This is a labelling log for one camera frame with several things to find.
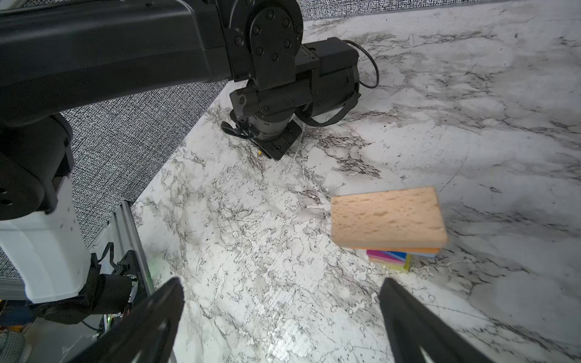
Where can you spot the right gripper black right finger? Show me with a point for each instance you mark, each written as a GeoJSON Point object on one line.
{"type": "Point", "coordinates": [414, 331]}

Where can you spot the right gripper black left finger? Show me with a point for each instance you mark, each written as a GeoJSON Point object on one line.
{"type": "Point", "coordinates": [146, 335]}

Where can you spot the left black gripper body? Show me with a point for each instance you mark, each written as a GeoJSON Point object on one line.
{"type": "Point", "coordinates": [325, 90]}

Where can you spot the green cube block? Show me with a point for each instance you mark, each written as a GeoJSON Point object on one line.
{"type": "Point", "coordinates": [395, 265]}

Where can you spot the blue number 6 block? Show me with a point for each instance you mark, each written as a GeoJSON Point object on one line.
{"type": "Point", "coordinates": [397, 255]}

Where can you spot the light blue block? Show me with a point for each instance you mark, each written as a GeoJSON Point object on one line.
{"type": "Point", "coordinates": [427, 255]}

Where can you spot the magenta cube block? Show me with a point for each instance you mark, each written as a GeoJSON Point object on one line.
{"type": "Point", "coordinates": [382, 256]}

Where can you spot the orange cylinder block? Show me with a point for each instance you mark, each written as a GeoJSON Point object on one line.
{"type": "Point", "coordinates": [427, 251]}

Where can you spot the natural wood plank block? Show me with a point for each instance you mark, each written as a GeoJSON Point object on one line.
{"type": "Point", "coordinates": [389, 219]}

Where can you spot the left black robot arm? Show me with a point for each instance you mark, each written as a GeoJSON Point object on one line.
{"type": "Point", "coordinates": [71, 54]}

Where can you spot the aluminium front rail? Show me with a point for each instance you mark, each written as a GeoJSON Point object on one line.
{"type": "Point", "coordinates": [121, 230]}

